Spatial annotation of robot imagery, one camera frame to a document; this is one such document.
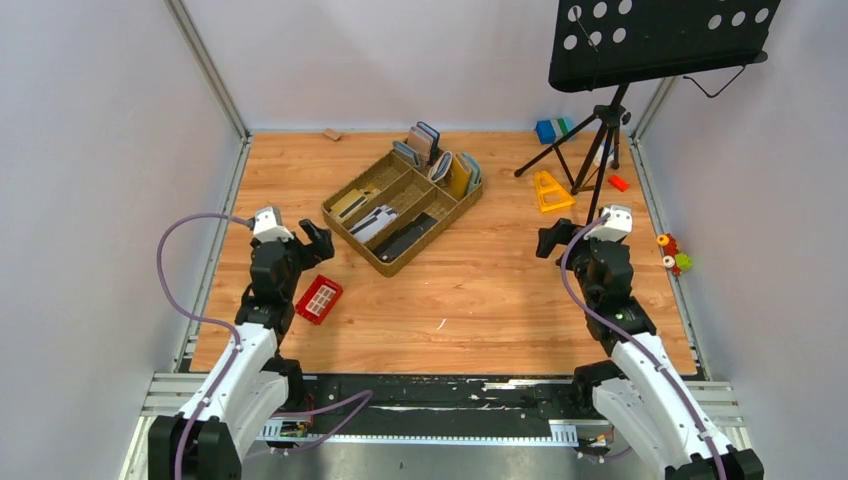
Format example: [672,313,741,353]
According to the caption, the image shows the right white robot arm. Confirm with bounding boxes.
[536,213,765,479]

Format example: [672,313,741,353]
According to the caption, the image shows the blue card holders upright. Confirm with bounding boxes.
[392,121,441,171]

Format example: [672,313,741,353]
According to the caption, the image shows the woven compartment tray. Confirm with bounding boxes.
[321,152,483,277]

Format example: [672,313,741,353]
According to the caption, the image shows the red plastic block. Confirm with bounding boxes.
[295,275,344,325]

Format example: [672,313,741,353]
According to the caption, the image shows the white black cards in tray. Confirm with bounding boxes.
[350,205,398,243]

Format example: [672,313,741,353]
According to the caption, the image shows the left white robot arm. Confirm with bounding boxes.
[147,220,335,479]

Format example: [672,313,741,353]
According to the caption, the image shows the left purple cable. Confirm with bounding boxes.
[156,213,374,480]

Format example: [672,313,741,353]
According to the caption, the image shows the small red brick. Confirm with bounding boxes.
[608,175,630,192]

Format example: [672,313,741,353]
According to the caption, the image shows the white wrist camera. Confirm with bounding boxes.
[251,206,294,243]
[595,204,633,242]

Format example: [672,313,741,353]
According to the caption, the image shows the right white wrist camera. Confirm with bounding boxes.
[595,204,633,242]

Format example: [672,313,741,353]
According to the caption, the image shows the beige card holder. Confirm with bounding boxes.
[427,151,453,183]

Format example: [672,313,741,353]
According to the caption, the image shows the blue green block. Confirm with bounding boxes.
[534,117,575,145]

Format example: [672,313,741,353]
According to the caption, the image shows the colourful toy car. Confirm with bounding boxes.
[656,233,693,277]

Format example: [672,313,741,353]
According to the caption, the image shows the small wooden block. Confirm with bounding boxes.
[322,128,343,142]

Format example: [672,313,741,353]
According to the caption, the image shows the gold cards in tray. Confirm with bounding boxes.
[329,189,372,221]

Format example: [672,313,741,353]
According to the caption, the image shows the yellow leather card holder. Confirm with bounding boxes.
[447,153,471,200]

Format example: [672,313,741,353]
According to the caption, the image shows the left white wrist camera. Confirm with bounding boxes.
[251,206,294,243]

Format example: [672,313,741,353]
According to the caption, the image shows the yellow triangular toy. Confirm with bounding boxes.
[533,170,576,214]

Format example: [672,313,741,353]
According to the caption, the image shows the teal card holder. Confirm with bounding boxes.
[461,152,482,195]

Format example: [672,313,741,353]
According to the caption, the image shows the black music stand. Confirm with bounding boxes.
[514,0,779,214]

